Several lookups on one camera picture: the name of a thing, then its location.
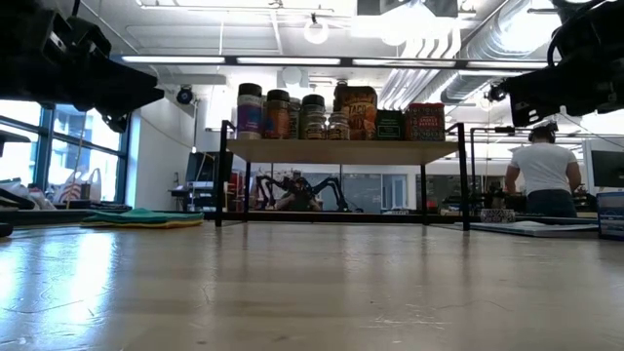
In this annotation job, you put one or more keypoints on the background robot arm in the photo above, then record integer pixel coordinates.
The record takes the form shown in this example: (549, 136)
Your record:
(265, 187)
(331, 190)

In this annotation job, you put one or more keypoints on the black aluminium table frame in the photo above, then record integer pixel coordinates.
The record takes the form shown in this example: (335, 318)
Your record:
(44, 217)

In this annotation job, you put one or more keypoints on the computer monitor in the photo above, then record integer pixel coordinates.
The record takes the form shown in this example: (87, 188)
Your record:
(207, 166)
(608, 168)

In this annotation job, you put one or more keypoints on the background black metal frame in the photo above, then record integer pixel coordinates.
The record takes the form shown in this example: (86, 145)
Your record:
(482, 131)

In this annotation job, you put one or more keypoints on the red spice tin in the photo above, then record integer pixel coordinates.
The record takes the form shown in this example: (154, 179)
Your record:
(425, 122)

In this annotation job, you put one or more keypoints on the white shopping bag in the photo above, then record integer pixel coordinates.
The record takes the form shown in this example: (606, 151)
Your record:
(78, 187)

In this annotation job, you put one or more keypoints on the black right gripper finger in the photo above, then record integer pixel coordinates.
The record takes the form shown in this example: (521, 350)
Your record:
(541, 90)
(529, 114)

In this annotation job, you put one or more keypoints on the taco seasoning packet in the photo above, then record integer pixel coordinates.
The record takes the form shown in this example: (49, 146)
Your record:
(358, 112)

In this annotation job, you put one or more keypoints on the black ceiling camera cluster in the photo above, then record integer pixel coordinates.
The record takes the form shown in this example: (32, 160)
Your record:
(495, 92)

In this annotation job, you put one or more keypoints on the black lid red label jar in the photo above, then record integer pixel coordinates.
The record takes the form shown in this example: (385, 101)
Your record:
(295, 119)

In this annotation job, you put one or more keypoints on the ceiling light strip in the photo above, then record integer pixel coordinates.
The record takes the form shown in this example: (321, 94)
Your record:
(170, 59)
(287, 61)
(507, 64)

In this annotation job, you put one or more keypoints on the round white ceiling lamp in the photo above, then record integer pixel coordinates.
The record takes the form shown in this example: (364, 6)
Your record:
(316, 30)

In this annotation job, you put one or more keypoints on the wooden shelf with black frame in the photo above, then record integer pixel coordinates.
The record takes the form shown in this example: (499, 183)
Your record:
(341, 152)

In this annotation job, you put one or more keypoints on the blue plastic wrap box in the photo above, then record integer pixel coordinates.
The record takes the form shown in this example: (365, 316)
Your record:
(610, 217)

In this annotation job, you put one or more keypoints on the large window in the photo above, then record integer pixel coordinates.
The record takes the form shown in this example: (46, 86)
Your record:
(88, 146)

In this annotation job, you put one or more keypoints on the person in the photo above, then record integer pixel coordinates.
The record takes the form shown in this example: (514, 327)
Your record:
(297, 195)
(543, 168)

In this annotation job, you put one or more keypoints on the black lid green herb jar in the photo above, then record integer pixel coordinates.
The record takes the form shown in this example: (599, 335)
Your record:
(313, 107)

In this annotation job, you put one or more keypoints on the round white ceiling speaker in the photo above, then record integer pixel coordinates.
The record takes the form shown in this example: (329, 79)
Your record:
(291, 75)

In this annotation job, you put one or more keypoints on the silver air duct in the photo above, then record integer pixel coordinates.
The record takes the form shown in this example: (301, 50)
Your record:
(492, 34)

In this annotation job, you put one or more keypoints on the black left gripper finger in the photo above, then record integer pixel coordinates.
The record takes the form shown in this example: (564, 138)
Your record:
(131, 105)
(129, 80)

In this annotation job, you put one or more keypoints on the teal cloth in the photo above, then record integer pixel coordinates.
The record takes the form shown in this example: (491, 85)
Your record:
(144, 218)

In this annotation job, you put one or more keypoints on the black lid orange spice jar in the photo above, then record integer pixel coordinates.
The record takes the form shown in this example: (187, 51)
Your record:
(278, 119)

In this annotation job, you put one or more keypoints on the dark green spice tin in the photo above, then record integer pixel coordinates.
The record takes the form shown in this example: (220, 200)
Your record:
(390, 126)

